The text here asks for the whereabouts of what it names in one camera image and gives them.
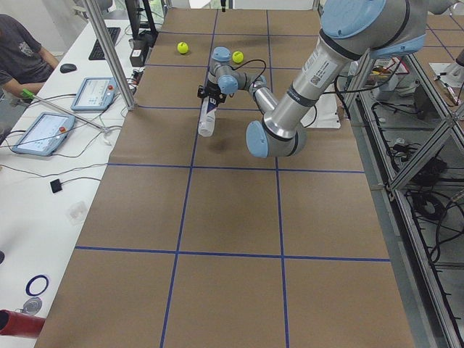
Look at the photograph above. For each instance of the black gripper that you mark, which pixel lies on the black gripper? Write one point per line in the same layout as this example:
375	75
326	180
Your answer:
212	90

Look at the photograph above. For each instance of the clear tennis ball tube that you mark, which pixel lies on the clear tennis ball tube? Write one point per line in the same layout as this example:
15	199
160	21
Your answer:
207	119

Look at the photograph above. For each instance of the Roland Garros tennis ball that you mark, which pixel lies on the Roland Garros tennis ball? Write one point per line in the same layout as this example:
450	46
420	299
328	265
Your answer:
238	57

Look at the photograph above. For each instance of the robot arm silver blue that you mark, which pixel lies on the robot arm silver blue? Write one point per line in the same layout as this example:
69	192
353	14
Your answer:
384	29

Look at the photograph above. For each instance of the Wilson tennis ball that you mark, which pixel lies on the Wilson tennis ball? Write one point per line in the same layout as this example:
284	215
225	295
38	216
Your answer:
182	47

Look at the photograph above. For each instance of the black box white label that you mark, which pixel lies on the black box white label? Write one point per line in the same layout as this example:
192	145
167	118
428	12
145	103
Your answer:
139	52

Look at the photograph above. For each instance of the black monitor stand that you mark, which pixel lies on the black monitor stand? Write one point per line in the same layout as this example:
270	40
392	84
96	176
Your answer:
135	10

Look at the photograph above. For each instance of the diagonal aluminium brace rod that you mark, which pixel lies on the diagonal aluminium brace rod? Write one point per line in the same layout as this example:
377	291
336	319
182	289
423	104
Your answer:
30	95

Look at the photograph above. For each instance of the far blue teach pendant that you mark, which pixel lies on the far blue teach pendant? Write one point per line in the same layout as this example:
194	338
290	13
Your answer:
95	94

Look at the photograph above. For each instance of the blue teach pendant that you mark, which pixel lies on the blue teach pendant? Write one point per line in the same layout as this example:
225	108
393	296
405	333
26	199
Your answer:
45	135
95	94

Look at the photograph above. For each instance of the brown paper table mat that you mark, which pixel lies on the brown paper table mat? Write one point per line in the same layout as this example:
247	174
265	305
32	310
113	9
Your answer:
193	242

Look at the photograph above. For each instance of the black computer mouse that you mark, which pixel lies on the black computer mouse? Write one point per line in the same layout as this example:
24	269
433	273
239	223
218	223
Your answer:
67	68

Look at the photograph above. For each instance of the near blue teach pendant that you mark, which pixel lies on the near blue teach pendant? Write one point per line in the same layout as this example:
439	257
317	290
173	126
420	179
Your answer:
45	135

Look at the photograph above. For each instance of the small black square puck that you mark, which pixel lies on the small black square puck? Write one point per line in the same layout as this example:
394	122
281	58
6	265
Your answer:
56	186

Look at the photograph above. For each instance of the seated person grey shirt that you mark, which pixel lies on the seated person grey shirt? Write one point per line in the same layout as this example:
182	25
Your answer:
25	63

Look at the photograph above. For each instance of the blue tape roll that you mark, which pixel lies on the blue tape roll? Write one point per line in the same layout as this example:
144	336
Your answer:
37	285

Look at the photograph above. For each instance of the silver metal lid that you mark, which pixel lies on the silver metal lid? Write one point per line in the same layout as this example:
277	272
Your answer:
32	306

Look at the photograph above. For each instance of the red cylinder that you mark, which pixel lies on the red cylinder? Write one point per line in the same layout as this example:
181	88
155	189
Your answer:
20	325

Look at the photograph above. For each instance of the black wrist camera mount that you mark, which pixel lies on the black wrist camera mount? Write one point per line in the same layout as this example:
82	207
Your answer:
201	93

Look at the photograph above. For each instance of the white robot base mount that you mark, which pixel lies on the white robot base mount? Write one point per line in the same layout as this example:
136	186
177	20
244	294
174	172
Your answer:
324	114

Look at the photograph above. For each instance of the aluminium frame post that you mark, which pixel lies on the aluminium frame post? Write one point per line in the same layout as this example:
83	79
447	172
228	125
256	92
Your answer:
103	36

